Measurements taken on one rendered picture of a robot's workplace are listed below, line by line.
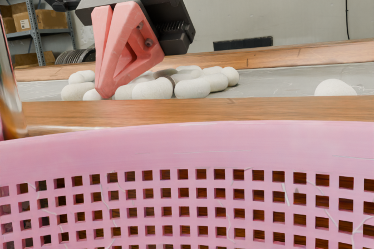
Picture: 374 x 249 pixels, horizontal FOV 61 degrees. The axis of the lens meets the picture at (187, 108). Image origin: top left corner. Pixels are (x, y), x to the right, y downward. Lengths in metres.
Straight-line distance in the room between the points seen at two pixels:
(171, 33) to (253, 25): 2.09
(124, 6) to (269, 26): 2.12
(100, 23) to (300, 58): 0.27
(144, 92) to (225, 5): 2.22
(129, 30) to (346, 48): 0.28
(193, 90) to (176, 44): 0.06
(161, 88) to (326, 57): 0.25
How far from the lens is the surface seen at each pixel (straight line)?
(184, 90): 0.26
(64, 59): 0.95
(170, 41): 0.31
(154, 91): 0.25
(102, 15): 0.30
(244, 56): 0.47
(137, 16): 0.28
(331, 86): 0.19
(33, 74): 0.71
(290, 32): 2.35
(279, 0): 2.37
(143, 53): 0.31
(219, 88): 0.29
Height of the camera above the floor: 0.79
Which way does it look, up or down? 13 degrees down
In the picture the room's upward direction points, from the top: 6 degrees counter-clockwise
